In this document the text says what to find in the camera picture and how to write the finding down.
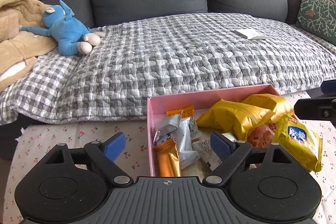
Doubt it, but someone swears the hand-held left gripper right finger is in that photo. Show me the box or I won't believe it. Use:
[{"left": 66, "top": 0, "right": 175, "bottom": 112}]
[{"left": 205, "top": 132, "right": 292, "bottom": 185}]

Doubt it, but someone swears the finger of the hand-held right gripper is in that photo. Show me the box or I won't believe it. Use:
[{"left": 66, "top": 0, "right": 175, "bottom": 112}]
[
  {"left": 294, "top": 98, "right": 336, "bottom": 121},
  {"left": 307, "top": 80, "right": 336, "bottom": 98}
]

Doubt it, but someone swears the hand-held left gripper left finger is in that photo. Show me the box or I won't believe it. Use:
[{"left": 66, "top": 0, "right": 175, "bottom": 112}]
[{"left": 45, "top": 132, "right": 133, "bottom": 186}]

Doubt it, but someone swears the white green-print nut packet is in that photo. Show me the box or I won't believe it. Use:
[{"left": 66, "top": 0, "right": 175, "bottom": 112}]
[{"left": 192, "top": 139, "right": 223, "bottom": 172}]

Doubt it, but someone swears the large yellow snack packet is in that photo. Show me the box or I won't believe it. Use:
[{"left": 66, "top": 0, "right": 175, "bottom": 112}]
[
  {"left": 241, "top": 93, "right": 295, "bottom": 123},
  {"left": 196, "top": 99, "right": 272, "bottom": 142}
]

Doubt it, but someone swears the small grey orange snack packet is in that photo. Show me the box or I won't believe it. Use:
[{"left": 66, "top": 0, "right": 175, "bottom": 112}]
[{"left": 181, "top": 105, "right": 203, "bottom": 143}]

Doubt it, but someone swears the white black-print snack packet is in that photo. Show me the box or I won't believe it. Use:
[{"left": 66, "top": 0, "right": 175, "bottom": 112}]
[{"left": 178, "top": 117, "right": 200, "bottom": 169}]

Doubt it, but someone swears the yellow square cracker packet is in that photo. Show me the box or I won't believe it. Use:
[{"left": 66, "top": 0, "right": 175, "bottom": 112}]
[{"left": 272, "top": 114, "right": 324, "bottom": 173}]

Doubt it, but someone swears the pink rice crisp bar packet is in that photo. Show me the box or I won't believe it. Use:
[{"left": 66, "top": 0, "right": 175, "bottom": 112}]
[{"left": 245, "top": 123, "right": 279, "bottom": 148}]

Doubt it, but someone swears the pink-lined white cardboard box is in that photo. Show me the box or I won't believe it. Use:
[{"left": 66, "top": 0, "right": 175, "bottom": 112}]
[{"left": 146, "top": 84, "right": 297, "bottom": 177}]

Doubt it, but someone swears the long orange bar packet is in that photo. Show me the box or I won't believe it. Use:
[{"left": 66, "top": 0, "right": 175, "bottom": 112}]
[{"left": 154, "top": 138, "right": 182, "bottom": 177}]

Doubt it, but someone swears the cherry-print tablecloth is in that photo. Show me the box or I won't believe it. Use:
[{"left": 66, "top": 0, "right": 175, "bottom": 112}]
[{"left": 4, "top": 90, "right": 336, "bottom": 224}]

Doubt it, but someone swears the green branch-print cushion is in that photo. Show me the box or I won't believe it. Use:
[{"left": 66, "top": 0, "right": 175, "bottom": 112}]
[{"left": 295, "top": 0, "right": 336, "bottom": 46}]

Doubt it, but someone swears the white tissue packet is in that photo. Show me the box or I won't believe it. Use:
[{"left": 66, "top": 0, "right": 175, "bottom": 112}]
[{"left": 234, "top": 28, "right": 271, "bottom": 40}]

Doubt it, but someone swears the grey checkered quilt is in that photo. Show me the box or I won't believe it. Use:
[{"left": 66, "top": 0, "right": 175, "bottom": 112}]
[{"left": 0, "top": 13, "right": 336, "bottom": 126}]

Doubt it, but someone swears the blue plush toy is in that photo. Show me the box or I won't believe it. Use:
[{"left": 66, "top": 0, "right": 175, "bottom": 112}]
[{"left": 20, "top": 0, "right": 106, "bottom": 56}]

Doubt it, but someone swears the beige fleece blanket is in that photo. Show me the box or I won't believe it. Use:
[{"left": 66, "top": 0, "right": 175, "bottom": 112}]
[{"left": 0, "top": 0, "right": 58, "bottom": 90}]

